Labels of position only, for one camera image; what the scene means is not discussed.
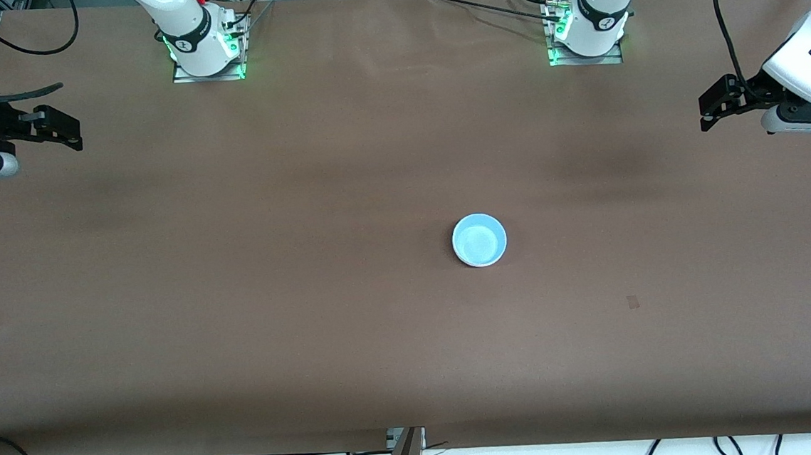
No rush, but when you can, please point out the light blue bowl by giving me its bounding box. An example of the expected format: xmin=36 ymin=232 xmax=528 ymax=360
xmin=451 ymin=211 xmax=510 ymax=270

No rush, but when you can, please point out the brown table cover sheet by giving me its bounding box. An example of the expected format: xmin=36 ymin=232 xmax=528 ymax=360
xmin=0 ymin=0 xmax=811 ymax=455

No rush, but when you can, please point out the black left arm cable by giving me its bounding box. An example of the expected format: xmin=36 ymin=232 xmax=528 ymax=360
xmin=711 ymin=0 xmax=751 ymax=90

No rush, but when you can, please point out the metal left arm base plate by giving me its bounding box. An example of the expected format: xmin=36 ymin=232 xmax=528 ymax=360
xmin=543 ymin=0 xmax=624 ymax=70

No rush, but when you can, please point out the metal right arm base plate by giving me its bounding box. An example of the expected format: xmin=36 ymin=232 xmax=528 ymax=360
xmin=168 ymin=14 xmax=248 ymax=85

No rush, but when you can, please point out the long black table cable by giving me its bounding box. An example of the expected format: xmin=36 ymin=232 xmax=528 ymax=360
xmin=424 ymin=0 xmax=565 ymax=33

